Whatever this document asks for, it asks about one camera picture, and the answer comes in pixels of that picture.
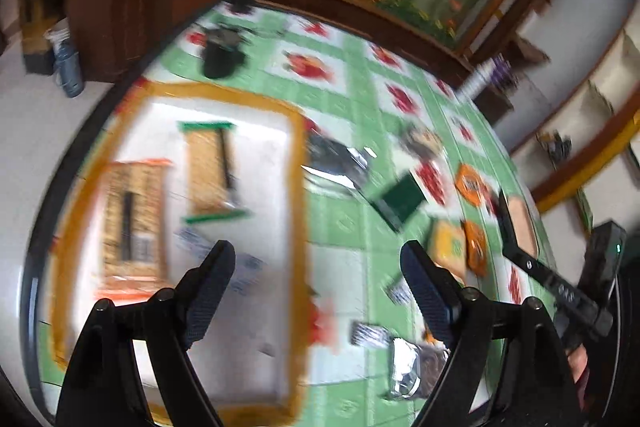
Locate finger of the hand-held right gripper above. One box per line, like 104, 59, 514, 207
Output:
501, 227, 583, 308

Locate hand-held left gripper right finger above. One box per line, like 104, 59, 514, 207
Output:
400, 241, 586, 427

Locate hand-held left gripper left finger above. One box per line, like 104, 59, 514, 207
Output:
55, 241, 237, 427

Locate yellow snack packet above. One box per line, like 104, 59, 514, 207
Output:
429, 218, 469, 279

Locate orange snack packet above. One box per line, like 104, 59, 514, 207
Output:
454, 163, 495, 208
461, 221, 490, 277

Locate small silver snack packet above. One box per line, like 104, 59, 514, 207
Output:
349, 321, 392, 349

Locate clear bag of dark seeds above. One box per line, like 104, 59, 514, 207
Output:
387, 336, 452, 402

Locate white tray with orange rim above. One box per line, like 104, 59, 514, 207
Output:
49, 81, 312, 425

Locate dark green snack packet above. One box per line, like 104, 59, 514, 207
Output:
374, 173, 427, 232

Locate orange-ended cracker packet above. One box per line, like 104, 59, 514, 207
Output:
95, 158, 175, 300

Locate dark brown snack packet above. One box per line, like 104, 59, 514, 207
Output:
399, 126, 445, 158

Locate large silver snack packet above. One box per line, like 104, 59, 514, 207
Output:
304, 133, 372, 198

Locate person's right hand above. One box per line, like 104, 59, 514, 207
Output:
566, 346, 592, 389

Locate small white candy wrapper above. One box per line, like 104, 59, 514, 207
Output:
174, 228, 212, 254
386, 281, 412, 306
234, 256, 267, 295

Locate green fruit print tablecloth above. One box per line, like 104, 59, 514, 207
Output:
30, 0, 568, 427

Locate green-ended cracker packet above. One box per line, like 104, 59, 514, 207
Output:
177, 121, 252, 225

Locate purple bottles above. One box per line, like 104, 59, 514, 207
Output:
491, 56, 513, 84

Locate black cylinder container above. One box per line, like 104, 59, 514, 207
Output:
201, 26, 247, 81

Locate blue water jug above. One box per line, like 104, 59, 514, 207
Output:
54, 38, 84, 98

